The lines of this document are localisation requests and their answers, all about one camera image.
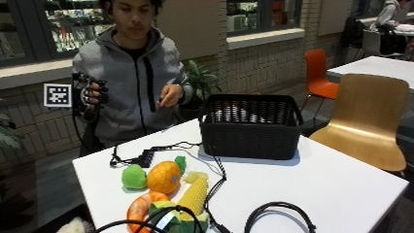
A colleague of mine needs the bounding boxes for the the person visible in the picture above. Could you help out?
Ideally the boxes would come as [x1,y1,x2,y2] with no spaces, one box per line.
[69,0,195,153]

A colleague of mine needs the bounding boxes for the white marker cube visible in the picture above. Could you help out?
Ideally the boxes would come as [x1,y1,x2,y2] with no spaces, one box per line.
[42,83,73,109]

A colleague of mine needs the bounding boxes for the green potted plant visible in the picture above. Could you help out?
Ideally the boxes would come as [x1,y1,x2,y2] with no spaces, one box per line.
[179,59,222,121]

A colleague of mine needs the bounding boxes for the black usb hub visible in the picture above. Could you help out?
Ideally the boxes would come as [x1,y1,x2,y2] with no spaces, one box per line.
[137,149,156,169]

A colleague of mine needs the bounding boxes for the large dark-framed window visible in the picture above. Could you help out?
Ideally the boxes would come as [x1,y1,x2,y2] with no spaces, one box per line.
[0,0,114,68]

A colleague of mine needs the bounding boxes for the black woven basket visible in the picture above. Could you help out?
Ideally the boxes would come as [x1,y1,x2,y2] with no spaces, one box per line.
[198,93,303,161]

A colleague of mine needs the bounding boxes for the orange pineapple plush toy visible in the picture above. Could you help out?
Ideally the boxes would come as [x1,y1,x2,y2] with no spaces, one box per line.
[146,155,187,195]

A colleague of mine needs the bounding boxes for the yellow plush piece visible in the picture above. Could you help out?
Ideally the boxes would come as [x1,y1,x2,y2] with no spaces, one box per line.
[182,171,208,184]

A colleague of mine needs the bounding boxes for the green round plush toy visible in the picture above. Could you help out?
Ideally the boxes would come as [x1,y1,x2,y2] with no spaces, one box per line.
[119,163,149,190]

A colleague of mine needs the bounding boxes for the grey-green leafy plant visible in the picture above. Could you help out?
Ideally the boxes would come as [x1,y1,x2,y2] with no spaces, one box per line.
[0,100,25,157]

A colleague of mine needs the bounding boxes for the yellow corn plush toy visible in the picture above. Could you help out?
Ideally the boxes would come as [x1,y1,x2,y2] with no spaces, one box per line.
[175,177,210,217]

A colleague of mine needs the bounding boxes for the orange shrimp plush toy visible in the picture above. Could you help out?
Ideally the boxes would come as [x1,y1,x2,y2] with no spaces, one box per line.
[125,190,171,233]

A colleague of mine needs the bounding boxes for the small dark-framed window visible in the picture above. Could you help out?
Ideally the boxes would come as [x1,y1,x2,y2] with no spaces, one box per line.
[224,0,302,37]

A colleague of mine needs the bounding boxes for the orange chair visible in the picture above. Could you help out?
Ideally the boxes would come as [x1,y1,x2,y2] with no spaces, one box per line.
[299,49,340,121]

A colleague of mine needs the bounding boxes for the green leafy plush toy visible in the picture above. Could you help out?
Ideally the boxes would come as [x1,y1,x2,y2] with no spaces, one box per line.
[147,200,210,233]

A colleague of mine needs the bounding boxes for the white fluffy object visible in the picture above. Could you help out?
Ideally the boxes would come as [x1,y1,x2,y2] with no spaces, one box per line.
[55,216,95,233]

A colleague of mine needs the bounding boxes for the wooden chair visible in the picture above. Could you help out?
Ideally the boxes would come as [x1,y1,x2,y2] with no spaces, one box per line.
[307,73,411,178]

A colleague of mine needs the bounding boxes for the black coat on chair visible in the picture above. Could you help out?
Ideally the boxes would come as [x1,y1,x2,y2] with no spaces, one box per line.
[340,16,365,63]

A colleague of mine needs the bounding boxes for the white background table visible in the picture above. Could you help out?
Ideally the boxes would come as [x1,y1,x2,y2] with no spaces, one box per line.
[326,55,414,90]

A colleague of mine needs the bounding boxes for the black bag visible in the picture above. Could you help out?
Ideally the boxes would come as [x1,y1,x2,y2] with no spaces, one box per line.
[379,27,408,56]

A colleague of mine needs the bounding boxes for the thin black looped cable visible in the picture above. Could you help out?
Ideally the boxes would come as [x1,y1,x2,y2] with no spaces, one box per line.
[109,144,143,168]

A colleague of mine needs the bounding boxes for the long black cable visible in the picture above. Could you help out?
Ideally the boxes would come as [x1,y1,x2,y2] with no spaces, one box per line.
[202,142,234,233]

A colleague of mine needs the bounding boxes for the black arched cable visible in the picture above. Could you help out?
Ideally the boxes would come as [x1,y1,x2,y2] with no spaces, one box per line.
[143,204,204,233]
[93,218,166,233]

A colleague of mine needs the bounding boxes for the thick black cable loop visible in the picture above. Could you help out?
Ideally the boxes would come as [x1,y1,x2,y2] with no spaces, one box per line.
[243,201,318,233]

